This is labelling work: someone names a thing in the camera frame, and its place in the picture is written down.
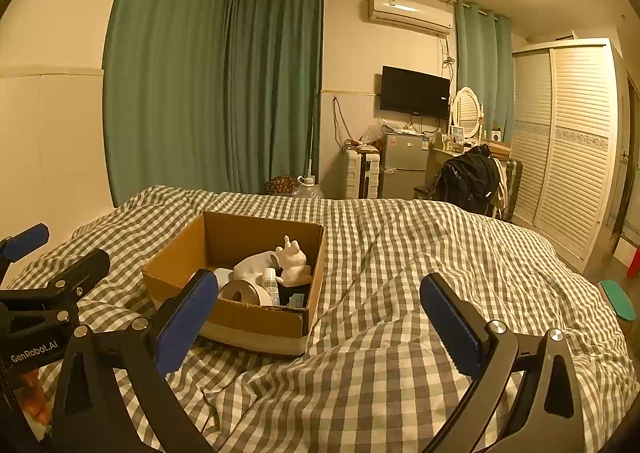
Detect beige tape roll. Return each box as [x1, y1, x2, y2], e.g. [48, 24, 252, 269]
[218, 280, 271, 307]

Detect small white bottle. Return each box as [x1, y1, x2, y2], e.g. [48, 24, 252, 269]
[262, 267, 280, 306]

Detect black round object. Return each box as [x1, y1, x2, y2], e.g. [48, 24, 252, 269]
[279, 284, 311, 307]

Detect white plush toy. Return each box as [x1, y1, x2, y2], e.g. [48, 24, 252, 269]
[274, 235, 312, 288]

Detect blue tissue pack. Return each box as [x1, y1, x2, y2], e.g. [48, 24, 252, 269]
[286, 293, 306, 309]

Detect white hair dryer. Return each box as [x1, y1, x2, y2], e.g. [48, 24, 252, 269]
[214, 268, 233, 291]

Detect white towel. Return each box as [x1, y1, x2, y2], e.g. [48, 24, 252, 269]
[232, 251, 280, 285]

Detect hand in orange glove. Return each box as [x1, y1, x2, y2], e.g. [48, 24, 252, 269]
[20, 369, 51, 425]

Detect green slipper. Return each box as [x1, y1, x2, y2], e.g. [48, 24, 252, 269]
[598, 279, 637, 323]

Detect brown cardboard box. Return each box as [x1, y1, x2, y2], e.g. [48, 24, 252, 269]
[143, 212, 326, 357]

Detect grey white checkered duvet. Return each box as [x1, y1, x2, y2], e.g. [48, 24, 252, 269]
[12, 186, 639, 452]

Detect red object on floor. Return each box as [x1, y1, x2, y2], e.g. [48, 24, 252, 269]
[626, 248, 640, 279]

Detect brown patterned bag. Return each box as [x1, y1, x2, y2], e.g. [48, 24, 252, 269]
[266, 176, 300, 196]

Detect large green curtain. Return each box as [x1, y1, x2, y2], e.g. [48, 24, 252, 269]
[103, 0, 324, 204]

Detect black jacket on chair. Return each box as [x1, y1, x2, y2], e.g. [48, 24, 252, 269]
[430, 144, 500, 216]

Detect clear water jug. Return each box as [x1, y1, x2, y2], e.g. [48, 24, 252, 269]
[293, 158, 323, 199]

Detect silver mini fridge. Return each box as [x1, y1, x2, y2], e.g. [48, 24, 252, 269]
[380, 132, 428, 200]

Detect white suitcase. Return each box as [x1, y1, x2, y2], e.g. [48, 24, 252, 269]
[342, 144, 381, 200]

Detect white oval mirror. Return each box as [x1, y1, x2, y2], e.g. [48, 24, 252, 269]
[450, 87, 484, 139]

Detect white louvered wardrobe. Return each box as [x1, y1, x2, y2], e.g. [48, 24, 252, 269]
[511, 38, 626, 271]

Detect small green curtain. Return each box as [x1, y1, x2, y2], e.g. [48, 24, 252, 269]
[454, 0, 514, 142]

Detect white air conditioner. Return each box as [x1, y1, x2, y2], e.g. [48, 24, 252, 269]
[368, 0, 454, 36]

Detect black wall television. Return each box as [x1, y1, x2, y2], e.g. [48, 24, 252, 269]
[380, 65, 450, 122]

